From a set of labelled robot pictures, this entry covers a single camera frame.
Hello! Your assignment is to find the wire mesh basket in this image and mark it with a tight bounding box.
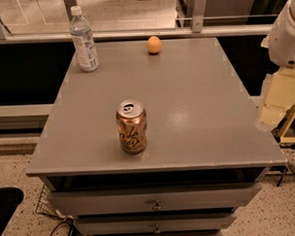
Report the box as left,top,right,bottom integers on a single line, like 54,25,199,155
35,185,61,219

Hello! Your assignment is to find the black chair seat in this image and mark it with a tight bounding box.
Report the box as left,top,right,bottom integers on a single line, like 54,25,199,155
0,186,24,236

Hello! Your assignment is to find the clear plastic water bottle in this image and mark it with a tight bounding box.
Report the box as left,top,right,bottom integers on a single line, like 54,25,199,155
70,6,99,72

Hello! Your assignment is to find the metal window rail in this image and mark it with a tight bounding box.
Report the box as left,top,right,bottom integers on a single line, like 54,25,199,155
0,24,272,45

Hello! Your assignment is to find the grey drawer cabinet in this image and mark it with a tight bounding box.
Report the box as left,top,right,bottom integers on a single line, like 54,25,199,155
27,38,286,236

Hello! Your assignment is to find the gold soda can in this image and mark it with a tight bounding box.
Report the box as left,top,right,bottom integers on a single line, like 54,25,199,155
116,99,147,153

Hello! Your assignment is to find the orange fruit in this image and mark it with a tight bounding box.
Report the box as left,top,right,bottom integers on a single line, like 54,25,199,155
147,36,161,53

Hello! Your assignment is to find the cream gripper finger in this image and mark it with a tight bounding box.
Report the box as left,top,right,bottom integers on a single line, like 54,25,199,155
255,67,295,131
279,104,295,144

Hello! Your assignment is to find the drawer knob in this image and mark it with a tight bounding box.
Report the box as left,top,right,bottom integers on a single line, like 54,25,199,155
153,224,161,234
152,200,162,211

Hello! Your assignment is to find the black cable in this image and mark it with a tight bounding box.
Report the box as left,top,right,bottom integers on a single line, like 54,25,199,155
44,219,78,236

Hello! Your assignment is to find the top drawer knob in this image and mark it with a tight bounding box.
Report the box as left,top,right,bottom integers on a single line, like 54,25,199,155
152,200,162,211

